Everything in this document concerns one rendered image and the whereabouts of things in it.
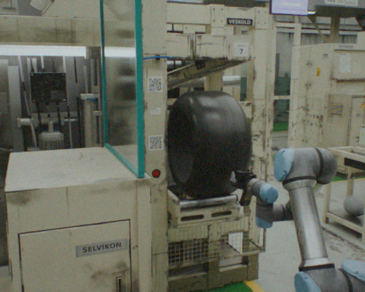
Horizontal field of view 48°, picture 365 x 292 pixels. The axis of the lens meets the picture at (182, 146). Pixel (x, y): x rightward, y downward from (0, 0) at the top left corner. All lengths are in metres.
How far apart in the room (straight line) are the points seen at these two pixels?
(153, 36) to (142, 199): 1.02
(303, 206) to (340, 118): 5.09
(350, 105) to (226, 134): 4.50
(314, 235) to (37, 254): 0.86
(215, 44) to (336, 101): 4.29
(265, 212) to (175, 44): 1.08
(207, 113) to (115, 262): 0.99
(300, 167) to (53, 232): 0.83
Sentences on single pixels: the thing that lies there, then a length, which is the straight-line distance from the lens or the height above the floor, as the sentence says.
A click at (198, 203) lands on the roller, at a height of 0.90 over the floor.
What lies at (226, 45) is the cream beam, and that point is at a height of 1.72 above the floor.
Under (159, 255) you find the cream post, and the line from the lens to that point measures 2.25.
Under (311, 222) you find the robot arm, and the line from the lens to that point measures 1.44.
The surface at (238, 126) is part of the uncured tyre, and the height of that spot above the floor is 1.31.
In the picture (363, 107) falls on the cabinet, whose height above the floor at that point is 1.05.
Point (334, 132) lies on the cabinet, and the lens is 6.60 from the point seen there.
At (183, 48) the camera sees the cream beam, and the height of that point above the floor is 1.70.
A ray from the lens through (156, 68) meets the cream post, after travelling 2.03.
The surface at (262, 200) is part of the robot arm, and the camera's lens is 1.77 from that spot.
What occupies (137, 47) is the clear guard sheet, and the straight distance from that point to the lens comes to 1.16.
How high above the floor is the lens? 1.58
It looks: 10 degrees down
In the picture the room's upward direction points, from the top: straight up
